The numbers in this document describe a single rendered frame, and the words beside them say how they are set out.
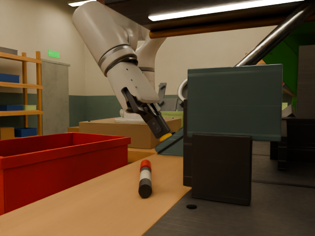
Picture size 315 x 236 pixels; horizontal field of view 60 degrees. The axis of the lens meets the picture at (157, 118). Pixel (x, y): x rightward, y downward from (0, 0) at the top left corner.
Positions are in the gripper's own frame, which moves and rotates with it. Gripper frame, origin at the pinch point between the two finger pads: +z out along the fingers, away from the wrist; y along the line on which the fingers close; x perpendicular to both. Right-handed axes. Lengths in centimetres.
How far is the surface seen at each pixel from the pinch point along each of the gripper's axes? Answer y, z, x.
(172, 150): 2.3, 5.7, 0.7
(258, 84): 23.3, 6.5, 21.2
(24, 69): -409, -373, -385
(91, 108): -666, -297, -447
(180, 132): 2.3, 3.8, 4.2
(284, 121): 1.4, 12.1, 20.5
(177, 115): -83, -14, -22
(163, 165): 10.8, 7.6, 1.5
